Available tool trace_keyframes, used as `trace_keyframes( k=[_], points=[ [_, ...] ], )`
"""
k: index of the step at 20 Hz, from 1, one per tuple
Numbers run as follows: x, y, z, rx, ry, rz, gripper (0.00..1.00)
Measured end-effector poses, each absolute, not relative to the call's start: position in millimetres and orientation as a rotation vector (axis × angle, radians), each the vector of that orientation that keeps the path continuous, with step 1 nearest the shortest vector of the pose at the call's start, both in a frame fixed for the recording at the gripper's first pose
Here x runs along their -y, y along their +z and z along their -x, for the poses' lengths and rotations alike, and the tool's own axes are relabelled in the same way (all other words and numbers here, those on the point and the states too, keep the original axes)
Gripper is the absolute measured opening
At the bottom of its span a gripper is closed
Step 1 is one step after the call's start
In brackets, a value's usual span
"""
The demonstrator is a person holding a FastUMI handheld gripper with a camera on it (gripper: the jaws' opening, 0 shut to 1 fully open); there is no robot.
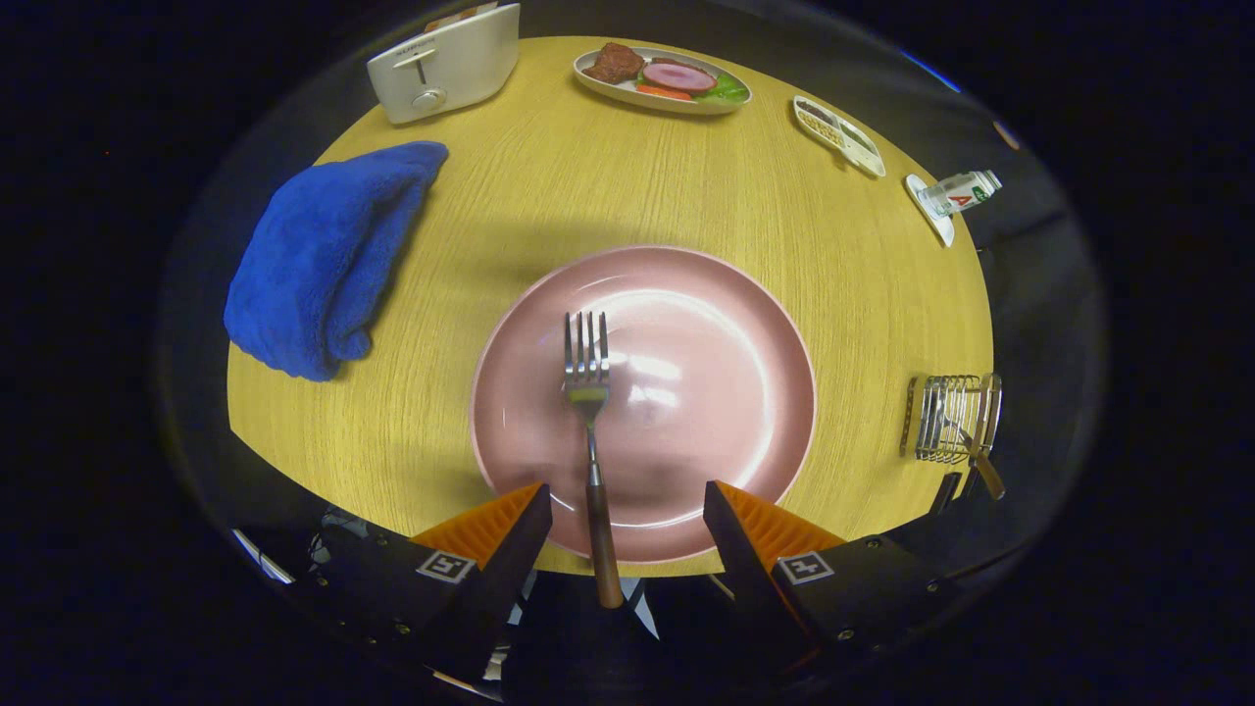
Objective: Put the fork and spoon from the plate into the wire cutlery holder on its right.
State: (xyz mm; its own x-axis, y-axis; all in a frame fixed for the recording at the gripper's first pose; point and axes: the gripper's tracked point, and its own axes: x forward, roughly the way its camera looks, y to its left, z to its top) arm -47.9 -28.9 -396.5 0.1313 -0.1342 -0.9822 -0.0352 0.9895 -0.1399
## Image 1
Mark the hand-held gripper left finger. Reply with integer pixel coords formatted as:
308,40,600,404
319,481,553,687

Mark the small white drink bottle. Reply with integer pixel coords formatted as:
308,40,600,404
922,170,1003,218

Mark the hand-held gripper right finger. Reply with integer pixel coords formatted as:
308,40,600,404
702,479,957,678

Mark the white toaster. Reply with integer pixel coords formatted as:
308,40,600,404
366,2,522,126

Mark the steel wire cutlery basket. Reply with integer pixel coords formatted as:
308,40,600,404
900,373,1004,466

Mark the white square coaster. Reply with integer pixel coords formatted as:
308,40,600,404
905,174,956,248

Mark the steel fork wooden handle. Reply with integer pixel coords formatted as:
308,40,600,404
562,311,626,610

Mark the blue towel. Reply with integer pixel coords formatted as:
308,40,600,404
224,141,450,382

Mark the steel spoon wooden handle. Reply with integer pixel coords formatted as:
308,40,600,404
936,412,1007,502

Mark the white divided snack tray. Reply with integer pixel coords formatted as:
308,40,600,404
792,95,887,179

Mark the pink round plate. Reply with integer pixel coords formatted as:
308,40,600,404
470,245,818,565

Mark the oval plate of toy food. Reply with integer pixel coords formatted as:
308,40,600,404
574,42,753,117

